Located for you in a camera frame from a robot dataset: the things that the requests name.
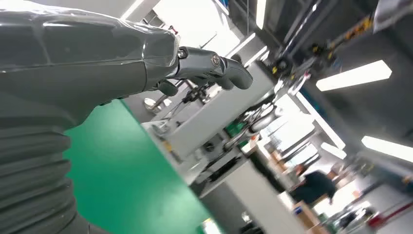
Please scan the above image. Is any person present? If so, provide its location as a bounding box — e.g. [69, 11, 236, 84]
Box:
[290, 163, 338, 206]

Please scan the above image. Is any ceiling light panel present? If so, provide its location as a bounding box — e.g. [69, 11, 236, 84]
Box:
[315, 59, 393, 92]
[320, 142, 347, 160]
[361, 136, 413, 164]

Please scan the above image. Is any green table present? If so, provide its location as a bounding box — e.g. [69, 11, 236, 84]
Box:
[63, 99, 214, 234]

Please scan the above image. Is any white desk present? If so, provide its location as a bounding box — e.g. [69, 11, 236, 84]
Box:
[200, 159, 307, 234]

